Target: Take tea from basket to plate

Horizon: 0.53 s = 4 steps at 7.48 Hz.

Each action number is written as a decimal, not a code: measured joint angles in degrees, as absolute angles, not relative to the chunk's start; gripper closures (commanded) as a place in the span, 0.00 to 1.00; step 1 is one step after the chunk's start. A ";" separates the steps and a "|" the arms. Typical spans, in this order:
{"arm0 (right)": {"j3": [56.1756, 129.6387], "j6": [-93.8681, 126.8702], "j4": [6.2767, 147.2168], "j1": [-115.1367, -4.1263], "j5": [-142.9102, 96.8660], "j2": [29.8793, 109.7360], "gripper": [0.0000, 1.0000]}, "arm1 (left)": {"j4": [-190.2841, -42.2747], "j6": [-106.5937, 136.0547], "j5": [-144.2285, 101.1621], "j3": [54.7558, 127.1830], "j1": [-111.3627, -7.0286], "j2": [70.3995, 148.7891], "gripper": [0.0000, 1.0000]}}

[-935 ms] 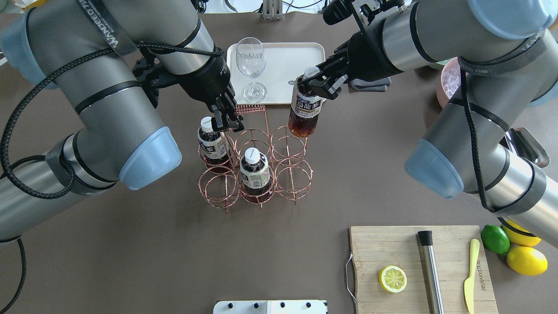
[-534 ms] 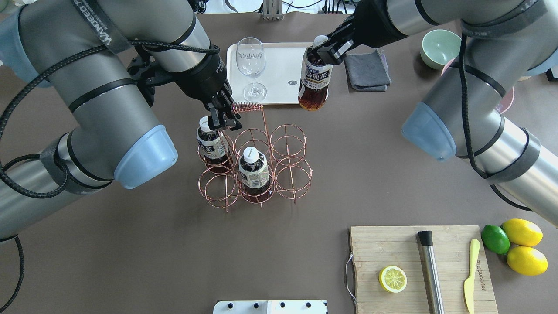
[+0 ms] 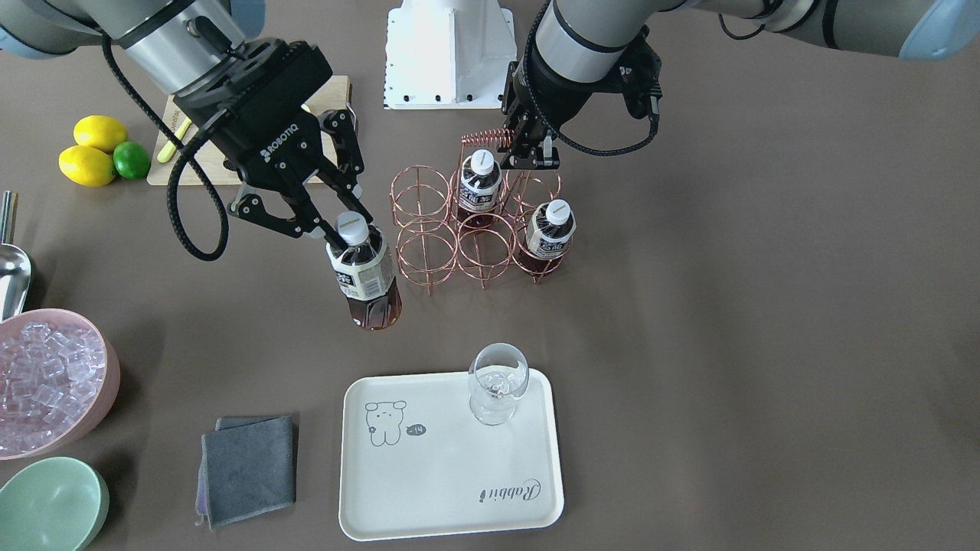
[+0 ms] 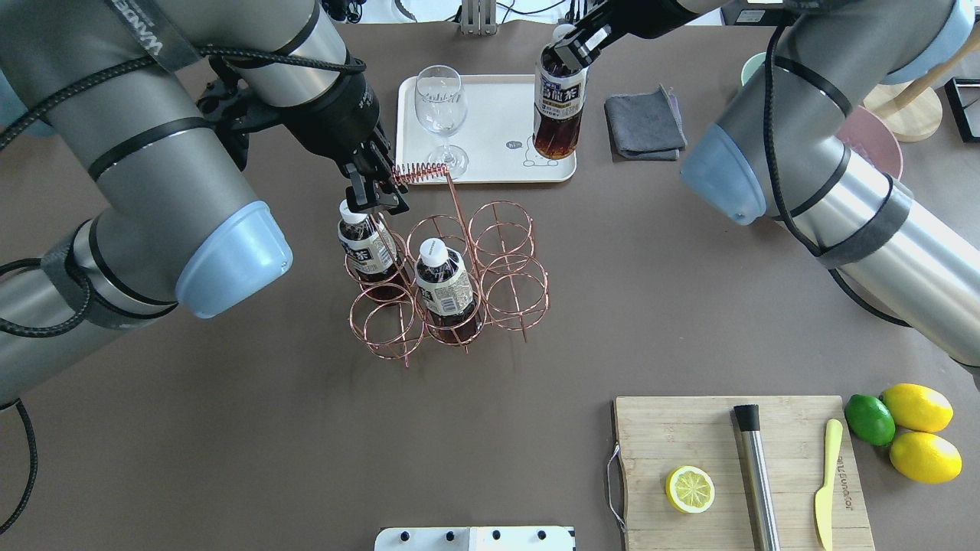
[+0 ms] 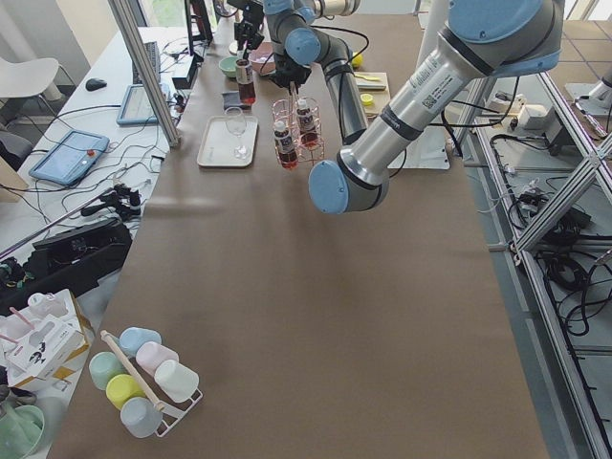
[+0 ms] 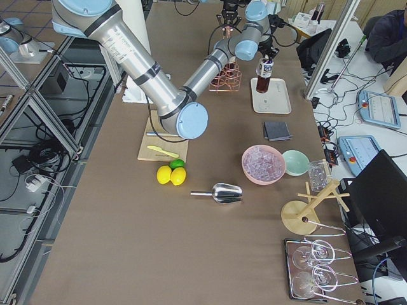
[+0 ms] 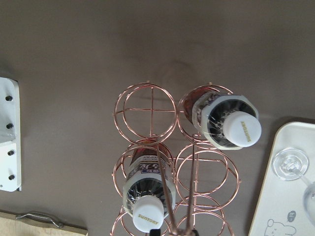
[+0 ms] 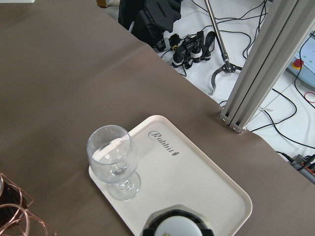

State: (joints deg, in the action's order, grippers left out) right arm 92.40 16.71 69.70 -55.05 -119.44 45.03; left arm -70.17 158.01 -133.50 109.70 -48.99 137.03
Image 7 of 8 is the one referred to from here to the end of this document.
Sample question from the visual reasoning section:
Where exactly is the cream rabbit serving tray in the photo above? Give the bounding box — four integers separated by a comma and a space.
249, 120, 315, 236

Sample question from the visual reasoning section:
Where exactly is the copper wire bottle basket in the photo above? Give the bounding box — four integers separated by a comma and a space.
112, 82, 241, 236

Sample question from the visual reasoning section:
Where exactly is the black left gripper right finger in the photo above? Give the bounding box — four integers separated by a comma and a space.
189, 229, 198, 236

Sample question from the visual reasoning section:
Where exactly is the bamboo cutting board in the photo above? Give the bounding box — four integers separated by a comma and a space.
0, 212, 88, 236

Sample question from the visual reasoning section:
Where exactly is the clear wine glass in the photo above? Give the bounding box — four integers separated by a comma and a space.
272, 147, 315, 224

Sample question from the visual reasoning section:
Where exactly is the dark tea bottle white cap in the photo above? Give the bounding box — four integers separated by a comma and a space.
182, 85, 262, 150

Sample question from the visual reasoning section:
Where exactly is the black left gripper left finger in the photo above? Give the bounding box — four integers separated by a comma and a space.
149, 229, 160, 236

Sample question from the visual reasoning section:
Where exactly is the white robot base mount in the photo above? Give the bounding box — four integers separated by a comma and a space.
0, 77, 22, 192

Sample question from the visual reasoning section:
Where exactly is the tea bottle white blue label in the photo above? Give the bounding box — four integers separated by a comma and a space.
123, 144, 176, 233

